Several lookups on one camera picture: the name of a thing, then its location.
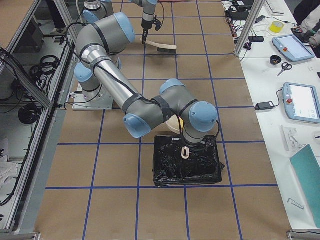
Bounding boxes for far blue teach pendant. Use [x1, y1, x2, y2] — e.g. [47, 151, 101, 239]
[272, 34, 315, 62]

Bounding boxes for crumpled white cloth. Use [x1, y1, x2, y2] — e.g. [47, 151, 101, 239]
[0, 155, 19, 188]

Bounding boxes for yellow tape roll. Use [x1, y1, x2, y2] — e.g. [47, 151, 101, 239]
[269, 21, 284, 34]

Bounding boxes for metal allen key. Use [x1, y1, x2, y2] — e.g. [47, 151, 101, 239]
[287, 198, 305, 210]

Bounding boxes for black power adapter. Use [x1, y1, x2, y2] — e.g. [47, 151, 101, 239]
[254, 101, 275, 111]

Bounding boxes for black scissors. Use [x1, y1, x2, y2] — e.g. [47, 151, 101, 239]
[277, 62, 293, 77]

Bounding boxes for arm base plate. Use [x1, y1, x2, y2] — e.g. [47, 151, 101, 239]
[72, 84, 114, 111]

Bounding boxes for black bag lined bin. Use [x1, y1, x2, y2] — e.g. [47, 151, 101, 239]
[152, 135, 225, 186]

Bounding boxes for near blue teach pendant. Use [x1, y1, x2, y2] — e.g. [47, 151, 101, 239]
[282, 82, 320, 124]

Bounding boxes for blue teach pendant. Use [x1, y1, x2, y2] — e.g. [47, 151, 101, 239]
[282, 82, 320, 124]
[272, 34, 315, 62]

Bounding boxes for beige plastic dustpan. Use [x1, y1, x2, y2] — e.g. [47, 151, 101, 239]
[165, 116, 190, 160]

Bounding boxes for small black bowl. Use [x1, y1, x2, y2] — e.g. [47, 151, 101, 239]
[269, 55, 282, 65]

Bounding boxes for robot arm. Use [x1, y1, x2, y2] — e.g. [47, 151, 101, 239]
[82, 0, 163, 45]
[75, 12, 218, 148]

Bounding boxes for aluminium frame post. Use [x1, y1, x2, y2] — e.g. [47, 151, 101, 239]
[234, 0, 265, 57]

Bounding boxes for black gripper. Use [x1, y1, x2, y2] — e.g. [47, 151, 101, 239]
[184, 140, 207, 152]
[141, 15, 161, 45]

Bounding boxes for teal folder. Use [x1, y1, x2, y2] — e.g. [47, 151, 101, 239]
[290, 144, 320, 202]

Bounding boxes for white hand brush black bristles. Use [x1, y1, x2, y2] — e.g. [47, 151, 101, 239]
[145, 40, 177, 54]

